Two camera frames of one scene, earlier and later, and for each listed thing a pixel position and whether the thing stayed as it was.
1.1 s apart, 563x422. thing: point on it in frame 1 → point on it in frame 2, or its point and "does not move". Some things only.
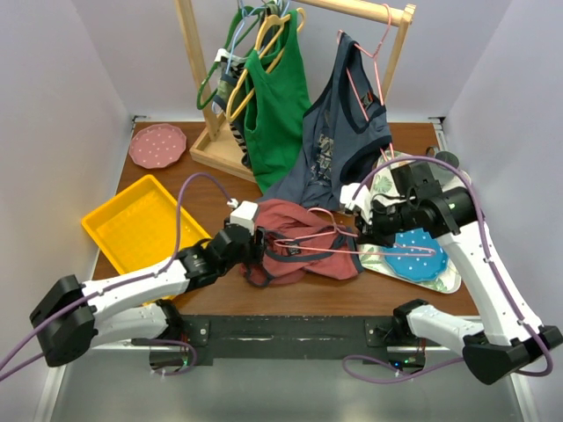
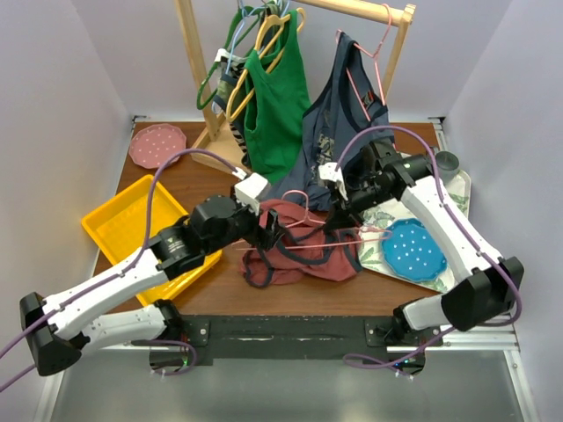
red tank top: [303, 240] does not move
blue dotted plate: [416, 256] does not move
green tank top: [274, 104] does not move
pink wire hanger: [424, 251] → [386, 231]
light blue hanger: [285, 3] does not move
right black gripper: [370, 232] → [339, 218]
